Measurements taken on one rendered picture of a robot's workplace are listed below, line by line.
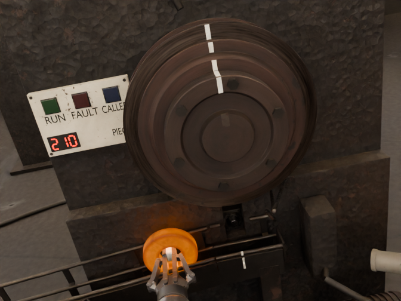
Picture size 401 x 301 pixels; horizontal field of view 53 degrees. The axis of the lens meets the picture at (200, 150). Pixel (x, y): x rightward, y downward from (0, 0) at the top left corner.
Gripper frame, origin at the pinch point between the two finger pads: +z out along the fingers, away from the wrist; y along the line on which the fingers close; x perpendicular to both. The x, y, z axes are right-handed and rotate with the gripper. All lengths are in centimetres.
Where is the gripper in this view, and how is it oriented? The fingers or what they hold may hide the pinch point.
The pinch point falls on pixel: (169, 248)
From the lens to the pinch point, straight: 118.6
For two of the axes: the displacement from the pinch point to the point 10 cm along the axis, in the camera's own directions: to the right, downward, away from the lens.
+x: -1.6, -8.6, -4.8
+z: -1.1, -4.6, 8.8
